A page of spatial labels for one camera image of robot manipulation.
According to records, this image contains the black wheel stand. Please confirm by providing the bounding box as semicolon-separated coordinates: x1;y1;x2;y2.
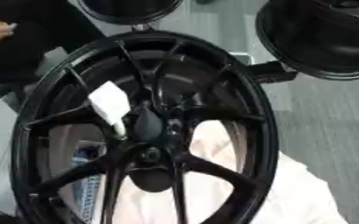
243;60;299;85

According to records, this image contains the person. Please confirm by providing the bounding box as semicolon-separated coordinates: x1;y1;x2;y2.
0;0;108;91

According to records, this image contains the white table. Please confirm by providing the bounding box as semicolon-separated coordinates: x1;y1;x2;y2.
92;120;351;224

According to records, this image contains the black wheel rim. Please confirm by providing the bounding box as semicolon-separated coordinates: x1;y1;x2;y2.
75;0;186;25
254;0;359;81

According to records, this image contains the black spoked wheel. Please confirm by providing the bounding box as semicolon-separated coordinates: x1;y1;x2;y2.
9;30;281;224

